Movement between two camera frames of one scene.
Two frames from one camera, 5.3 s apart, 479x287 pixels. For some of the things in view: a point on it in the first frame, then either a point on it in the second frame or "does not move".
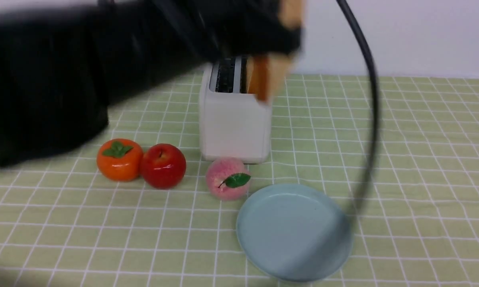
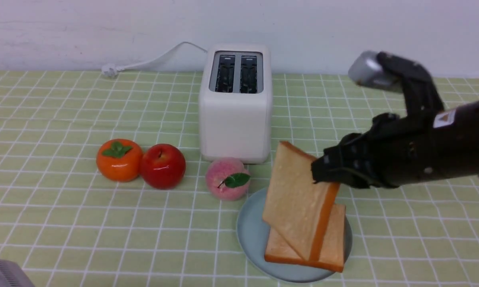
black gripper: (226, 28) → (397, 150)
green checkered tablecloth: (426, 219) does not move
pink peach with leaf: (227, 179) does not move
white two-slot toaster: (233, 123) does not move
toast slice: (265, 72) → (299, 208)
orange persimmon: (119, 159) does not move
